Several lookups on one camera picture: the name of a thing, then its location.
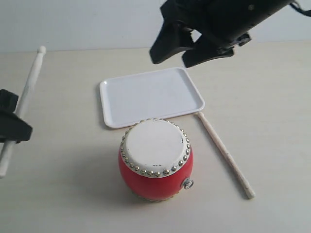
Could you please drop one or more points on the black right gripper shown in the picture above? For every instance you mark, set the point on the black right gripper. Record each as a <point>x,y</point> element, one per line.
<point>205,29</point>

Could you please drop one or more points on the white wooden drumstick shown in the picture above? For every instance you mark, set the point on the white wooden drumstick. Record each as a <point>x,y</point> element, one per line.
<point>21,109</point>
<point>227,156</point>

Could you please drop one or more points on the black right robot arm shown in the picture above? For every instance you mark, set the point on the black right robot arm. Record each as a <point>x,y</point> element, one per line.
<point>262,9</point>

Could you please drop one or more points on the red small drum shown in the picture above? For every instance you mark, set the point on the red small drum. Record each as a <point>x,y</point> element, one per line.
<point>156,159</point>

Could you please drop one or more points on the white plastic tray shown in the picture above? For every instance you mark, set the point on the white plastic tray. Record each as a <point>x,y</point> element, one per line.
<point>165,93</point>

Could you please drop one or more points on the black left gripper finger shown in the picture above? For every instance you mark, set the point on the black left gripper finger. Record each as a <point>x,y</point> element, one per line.
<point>13,128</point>
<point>8,101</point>

